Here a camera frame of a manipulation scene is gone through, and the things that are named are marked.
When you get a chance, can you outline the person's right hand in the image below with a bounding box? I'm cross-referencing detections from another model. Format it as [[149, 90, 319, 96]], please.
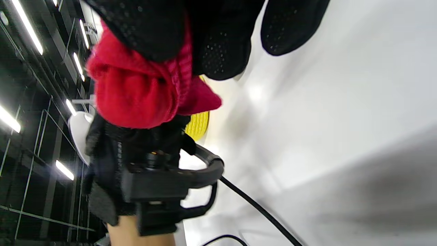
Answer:
[[84, 0, 331, 81]]

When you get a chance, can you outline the row of ceiling strip lights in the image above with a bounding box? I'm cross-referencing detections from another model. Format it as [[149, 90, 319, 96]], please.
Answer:
[[0, 0, 93, 181]]

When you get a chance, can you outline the pink sock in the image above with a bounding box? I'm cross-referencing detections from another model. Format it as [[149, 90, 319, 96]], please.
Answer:
[[167, 44, 222, 117], [85, 20, 222, 129]]

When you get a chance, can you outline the person's left forearm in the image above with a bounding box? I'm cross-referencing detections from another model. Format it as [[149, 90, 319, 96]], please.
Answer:
[[108, 215, 176, 246]]

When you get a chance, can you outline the person's left hand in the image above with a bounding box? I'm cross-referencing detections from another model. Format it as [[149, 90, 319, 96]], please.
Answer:
[[85, 114, 197, 226]]

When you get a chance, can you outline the yellow woven basket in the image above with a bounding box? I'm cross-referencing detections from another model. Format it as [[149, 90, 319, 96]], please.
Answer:
[[184, 75, 210, 141]]

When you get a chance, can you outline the black left glove sensor module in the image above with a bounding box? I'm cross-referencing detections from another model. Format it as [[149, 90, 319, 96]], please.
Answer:
[[121, 143, 225, 237]]

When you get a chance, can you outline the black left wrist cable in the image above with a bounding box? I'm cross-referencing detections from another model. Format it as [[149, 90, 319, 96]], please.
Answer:
[[200, 176, 304, 246]]

